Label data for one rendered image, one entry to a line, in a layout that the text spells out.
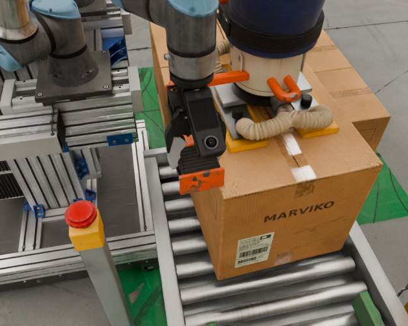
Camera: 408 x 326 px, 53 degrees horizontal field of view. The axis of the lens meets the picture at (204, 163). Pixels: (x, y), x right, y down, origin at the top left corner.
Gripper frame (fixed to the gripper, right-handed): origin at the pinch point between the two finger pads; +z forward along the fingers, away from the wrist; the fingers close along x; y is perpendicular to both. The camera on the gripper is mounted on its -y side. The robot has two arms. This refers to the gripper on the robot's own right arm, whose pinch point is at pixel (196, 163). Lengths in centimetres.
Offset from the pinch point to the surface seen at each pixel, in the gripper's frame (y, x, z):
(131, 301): 33, 23, 120
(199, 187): -4.6, 0.7, 1.6
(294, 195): 0.2, -23.9, 17.7
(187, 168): -2.7, 2.3, -2.1
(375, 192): 60, -117, 118
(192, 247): 21, -3, 66
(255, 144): 12.7, -18.0, 11.5
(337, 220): 0, -40, 34
